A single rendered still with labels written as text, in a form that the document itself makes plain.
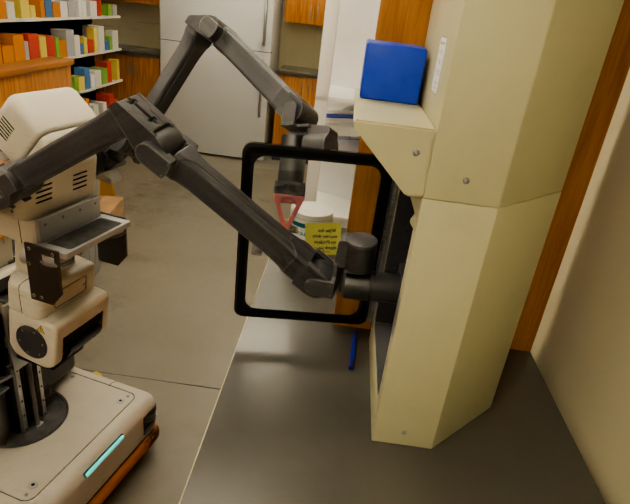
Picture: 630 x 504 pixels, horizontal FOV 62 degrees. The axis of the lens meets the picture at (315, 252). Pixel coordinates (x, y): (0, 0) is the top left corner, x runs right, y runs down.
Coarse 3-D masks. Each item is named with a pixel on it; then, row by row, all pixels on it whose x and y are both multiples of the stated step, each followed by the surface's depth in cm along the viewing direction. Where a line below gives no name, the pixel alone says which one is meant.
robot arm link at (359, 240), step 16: (352, 240) 94; (368, 240) 95; (336, 256) 96; (352, 256) 94; (368, 256) 94; (336, 272) 97; (352, 272) 95; (368, 272) 96; (320, 288) 97; (336, 288) 101
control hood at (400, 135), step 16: (368, 112) 78; (384, 112) 80; (400, 112) 81; (416, 112) 83; (368, 128) 73; (384, 128) 72; (400, 128) 72; (416, 128) 72; (432, 128) 73; (368, 144) 74; (384, 144) 73; (400, 144) 73; (416, 144) 73; (432, 144) 73; (384, 160) 74; (400, 160) 74; (416, 160) 74; (400, 176) 75; (416, 176) 75; (416, 192) 76
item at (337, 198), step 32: (256, 160) 104; (288, 160) 104; (256, 192) 107; (288, 192) 107; (320, 192) 107; (352, 192) 108; (288, 224) 110; (320, 224) 110; (352, 224) 111; (256, 256) 113; (256, 288) 116; (288, 288) 117
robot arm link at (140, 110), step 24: (96, 120) 95; (120, 120) 92; (144, 120) 93; (168, 120) 97; (48, 144) 102; (72, 144) 99; (96, 144) 97; (168, 144) 94; (24, 168) 104; (48, 168) 103; (0, 192) 106
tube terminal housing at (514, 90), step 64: (448, 0) 77; (512, 0) 65; (576, 0) 67; (448, 64) 70; (512, 64) 68; (576, 64) 74; (448, 128) 72; (512, 128) 71; (576, 128) 82; (448, 192) 75; (512, 192) 77; (448, 256) 80; (512, 256) 86; (448, 320) 84; (512, 320) 97; (384, 384) 91; (448, 384) 90
